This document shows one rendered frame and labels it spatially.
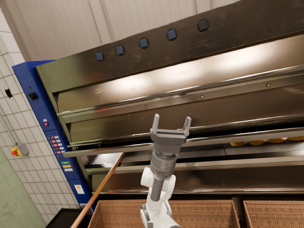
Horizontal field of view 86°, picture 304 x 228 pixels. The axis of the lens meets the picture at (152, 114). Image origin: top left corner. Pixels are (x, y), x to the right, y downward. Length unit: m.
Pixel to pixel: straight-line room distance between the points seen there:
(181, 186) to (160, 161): 0.86
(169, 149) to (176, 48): 0.65
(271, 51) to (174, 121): 0.65
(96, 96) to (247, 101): 0.99
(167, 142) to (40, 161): 1.59
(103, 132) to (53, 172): 0.79
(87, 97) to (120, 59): 0.39
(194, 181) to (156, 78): 0.82
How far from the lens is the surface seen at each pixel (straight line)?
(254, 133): 1.03
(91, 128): 1.39
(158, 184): 0.58
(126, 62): 1.10
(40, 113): 1.60
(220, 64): 1.04
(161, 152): 0.55
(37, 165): 2.03
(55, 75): 1.42
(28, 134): 1.87
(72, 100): 1.39
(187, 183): 1.39
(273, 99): 1.16
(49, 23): 6.73
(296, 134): 1.10
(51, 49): 6.74
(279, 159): 1.34
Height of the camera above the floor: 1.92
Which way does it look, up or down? 17 degrees down
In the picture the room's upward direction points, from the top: 15 degrees counter-clockwise
